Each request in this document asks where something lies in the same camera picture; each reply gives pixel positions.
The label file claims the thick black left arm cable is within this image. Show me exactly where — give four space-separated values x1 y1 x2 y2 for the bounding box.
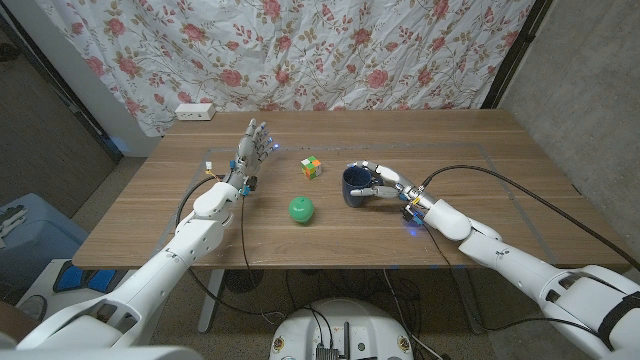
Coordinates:
174 173 286 321

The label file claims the black floor cable tangle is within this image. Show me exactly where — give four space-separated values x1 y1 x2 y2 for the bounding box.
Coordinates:
284 268 424 346

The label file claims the black slanted wall strip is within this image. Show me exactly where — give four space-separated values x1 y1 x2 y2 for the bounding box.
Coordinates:
0 4 124 164

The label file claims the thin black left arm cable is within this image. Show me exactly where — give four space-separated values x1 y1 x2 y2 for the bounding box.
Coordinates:
239 194 257 282

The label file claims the blue storage bin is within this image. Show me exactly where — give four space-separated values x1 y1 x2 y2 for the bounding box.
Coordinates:
0 193 90 294

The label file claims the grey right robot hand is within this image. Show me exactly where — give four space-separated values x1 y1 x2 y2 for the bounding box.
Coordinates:
348 160 427 205

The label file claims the white power strip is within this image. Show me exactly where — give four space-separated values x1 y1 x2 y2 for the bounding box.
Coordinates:
174 102 217 122

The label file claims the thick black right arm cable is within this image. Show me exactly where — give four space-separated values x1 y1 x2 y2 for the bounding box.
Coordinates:
421 164 640 274

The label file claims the dark blue mug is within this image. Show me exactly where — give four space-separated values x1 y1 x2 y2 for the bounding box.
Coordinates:
341 165 386 209

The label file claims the white device with blue pads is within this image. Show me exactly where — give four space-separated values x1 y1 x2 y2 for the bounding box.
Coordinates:
17 258 139 321

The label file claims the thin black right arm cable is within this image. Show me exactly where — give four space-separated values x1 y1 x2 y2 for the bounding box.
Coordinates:
422 224 614 352

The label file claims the white floor cable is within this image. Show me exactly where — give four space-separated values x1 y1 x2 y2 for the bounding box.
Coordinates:
382 268 446 360

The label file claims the grey table leg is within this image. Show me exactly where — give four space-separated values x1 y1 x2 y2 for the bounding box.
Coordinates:
452 267 486 335

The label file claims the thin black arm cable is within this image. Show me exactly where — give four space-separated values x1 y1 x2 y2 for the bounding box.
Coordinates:
422 224 614 352
239 194 257 282

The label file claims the Rubik's cube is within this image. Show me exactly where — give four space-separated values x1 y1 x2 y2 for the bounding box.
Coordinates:
300 155 323 181

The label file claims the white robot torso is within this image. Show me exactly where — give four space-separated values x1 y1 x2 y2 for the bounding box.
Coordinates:
268 298 415 360

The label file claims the green ball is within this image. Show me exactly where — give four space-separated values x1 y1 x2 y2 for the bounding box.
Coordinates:
288 195 316 225

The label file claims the black backdrop pole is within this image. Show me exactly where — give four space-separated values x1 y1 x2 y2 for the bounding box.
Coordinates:
480 0 555 110

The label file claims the black round floor object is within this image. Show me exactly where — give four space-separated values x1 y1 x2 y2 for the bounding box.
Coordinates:
223 268 265 294

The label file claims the floral curtain backdrop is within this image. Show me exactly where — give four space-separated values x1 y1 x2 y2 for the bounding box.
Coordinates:
34 0 536 137

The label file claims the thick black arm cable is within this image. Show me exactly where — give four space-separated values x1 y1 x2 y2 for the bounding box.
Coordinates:
421 164 640 274
174 173 286 321

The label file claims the white table leg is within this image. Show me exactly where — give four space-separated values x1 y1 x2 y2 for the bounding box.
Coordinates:
197 268 226 335

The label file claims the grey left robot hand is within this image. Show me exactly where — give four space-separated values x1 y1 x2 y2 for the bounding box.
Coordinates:
227 118 279 187

